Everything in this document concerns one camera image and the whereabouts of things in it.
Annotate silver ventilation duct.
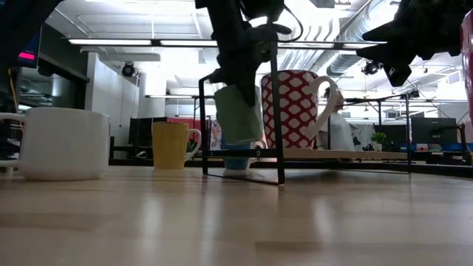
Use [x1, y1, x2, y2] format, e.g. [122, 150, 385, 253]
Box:
[324, 0, 404, 77]

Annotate red white patterned mug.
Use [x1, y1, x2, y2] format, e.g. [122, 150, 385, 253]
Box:
[260, 69, 339, 150]

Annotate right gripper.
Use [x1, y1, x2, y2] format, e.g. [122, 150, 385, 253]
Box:
[356, 0, 473, 88]

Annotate computer monitor blue screen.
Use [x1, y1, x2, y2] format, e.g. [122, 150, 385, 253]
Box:
[14, 27, 42, 70]

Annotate small background potted plant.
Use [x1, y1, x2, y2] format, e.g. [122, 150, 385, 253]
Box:
[370, 132, 388, 151]

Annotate green mug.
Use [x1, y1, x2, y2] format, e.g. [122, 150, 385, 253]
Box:
[213, 84, 265, 146]

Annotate black rack wooden shelf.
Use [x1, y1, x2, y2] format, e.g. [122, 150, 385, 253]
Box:
[198, 41, 413, 185]

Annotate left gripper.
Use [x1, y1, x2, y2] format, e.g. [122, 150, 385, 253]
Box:
[194, 0, 293, 107]

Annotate black ceiling spotlight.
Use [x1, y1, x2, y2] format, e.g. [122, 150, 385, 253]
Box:
[120, 61, 136, 78]
[364, 60, 381, 76]

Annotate black background monitor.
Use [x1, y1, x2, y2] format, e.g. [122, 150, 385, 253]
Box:
[372, 123, 407, 149]
[410, 117, 458, 145]

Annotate large white mug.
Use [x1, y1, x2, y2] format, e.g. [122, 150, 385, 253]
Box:
[0, 107, 111, 182]

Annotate black rail light strips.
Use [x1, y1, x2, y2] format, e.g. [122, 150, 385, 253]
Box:
[68, 38, 388, 51]

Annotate black table frame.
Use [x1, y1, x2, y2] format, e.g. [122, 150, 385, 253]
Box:
[109, 157, 473, 178]

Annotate blue mug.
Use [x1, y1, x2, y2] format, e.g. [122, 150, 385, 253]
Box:
[220, 141, 259, 171]

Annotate person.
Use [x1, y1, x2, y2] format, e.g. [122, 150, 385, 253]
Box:
[318, 86, 358, 151]

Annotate yellow mug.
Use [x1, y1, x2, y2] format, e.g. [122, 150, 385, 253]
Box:
[152, 121, 203, 170]

